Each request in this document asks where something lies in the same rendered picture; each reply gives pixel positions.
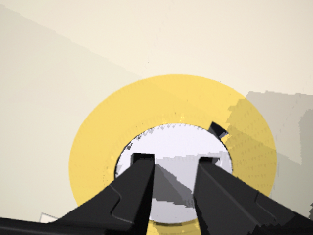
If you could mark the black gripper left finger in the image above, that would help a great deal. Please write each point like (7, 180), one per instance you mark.
(122, 208)

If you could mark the grey cylinder with two slots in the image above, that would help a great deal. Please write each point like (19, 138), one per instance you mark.
(177, 149)

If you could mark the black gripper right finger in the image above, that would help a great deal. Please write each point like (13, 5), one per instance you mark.
(225, 205)

